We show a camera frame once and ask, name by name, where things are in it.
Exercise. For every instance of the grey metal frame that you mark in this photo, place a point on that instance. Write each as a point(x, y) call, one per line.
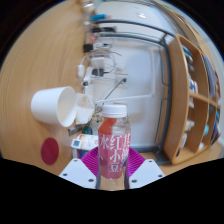
point(166, 83)

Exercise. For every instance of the clear pink-labelled drink bottle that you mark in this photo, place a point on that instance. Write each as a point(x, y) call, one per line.
point(113, 153)

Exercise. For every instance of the white crumpled bag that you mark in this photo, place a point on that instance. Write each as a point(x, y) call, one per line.
point(84, 108)

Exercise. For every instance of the flat round red coaster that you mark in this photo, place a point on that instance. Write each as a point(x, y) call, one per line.
point(50, 151)

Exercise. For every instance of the white power strip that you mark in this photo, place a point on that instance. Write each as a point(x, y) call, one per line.
point(98, 63)

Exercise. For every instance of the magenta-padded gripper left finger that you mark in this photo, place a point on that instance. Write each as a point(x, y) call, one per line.
point(76, 173)

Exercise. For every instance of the wooden shelf unit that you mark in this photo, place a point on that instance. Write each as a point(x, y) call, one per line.
point(178, 100)

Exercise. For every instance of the white paper cup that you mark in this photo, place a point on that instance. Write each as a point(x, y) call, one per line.
point(50, 106)

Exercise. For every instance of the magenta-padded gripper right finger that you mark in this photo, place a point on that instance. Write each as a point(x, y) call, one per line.
point(146, 172)

